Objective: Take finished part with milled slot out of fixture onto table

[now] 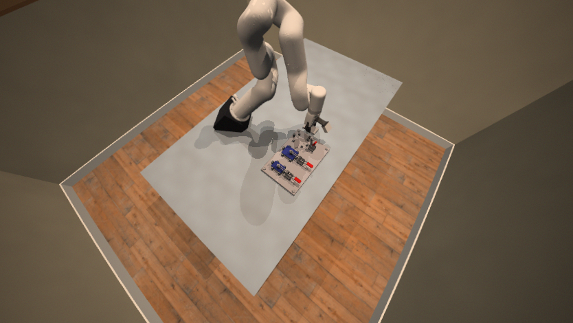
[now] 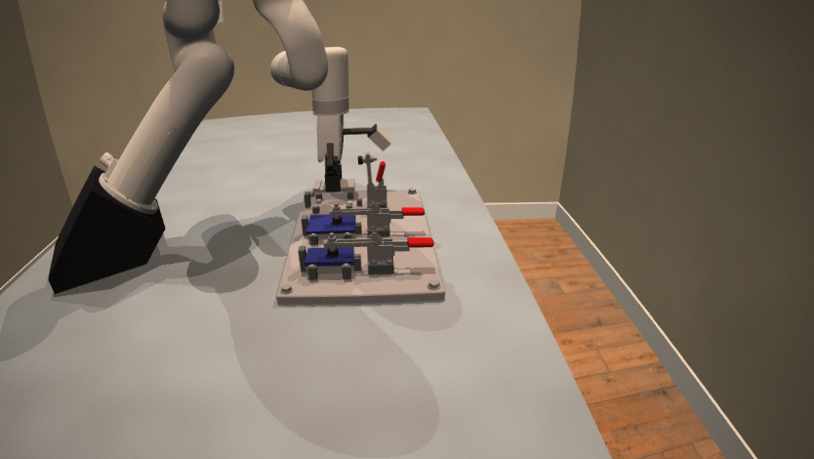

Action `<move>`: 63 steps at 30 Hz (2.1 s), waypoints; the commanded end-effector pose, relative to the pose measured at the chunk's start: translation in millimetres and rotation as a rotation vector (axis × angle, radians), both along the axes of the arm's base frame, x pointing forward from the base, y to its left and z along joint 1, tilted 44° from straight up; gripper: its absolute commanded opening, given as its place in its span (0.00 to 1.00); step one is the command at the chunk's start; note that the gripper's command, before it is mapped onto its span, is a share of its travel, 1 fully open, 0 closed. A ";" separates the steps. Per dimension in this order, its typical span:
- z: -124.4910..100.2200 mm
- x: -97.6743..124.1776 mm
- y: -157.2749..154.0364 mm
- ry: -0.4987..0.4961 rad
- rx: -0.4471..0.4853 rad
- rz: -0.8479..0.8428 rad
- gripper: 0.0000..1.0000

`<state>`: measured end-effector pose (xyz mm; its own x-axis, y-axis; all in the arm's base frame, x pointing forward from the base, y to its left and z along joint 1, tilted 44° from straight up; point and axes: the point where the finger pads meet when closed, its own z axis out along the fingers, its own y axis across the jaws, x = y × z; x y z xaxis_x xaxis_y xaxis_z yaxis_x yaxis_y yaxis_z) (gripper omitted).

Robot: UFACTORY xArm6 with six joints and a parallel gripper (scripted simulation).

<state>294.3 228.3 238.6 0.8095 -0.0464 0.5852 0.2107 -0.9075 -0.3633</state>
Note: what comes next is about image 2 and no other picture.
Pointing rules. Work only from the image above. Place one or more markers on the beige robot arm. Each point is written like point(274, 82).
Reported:
point(205, 74)

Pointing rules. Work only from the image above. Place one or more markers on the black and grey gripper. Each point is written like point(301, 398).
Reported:
point(330, 131)

